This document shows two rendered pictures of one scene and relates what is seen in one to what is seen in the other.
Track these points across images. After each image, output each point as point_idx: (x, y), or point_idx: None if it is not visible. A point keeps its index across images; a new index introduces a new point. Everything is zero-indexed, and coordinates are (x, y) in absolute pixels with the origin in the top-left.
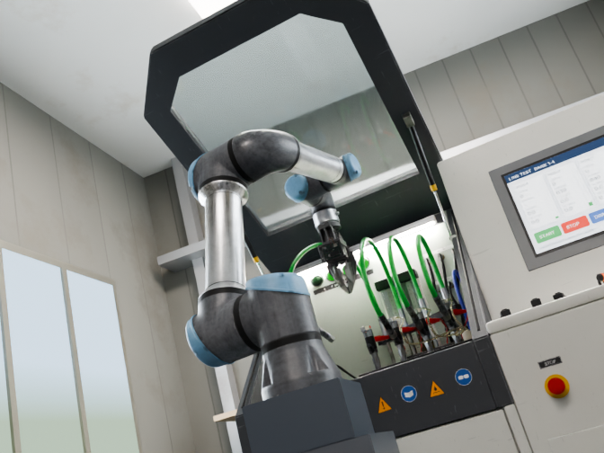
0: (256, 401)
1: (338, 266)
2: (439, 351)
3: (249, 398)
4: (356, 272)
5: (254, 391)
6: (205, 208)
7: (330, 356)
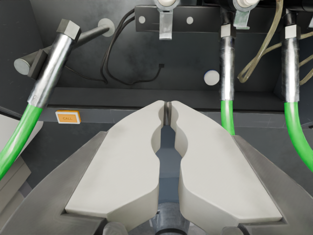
0: (15, 101)
1: (124, 228)
2: (257, 127)
3: (15, 114)
4: (247, 142)
5: (5, 106)
6: None
7: (188, 226)
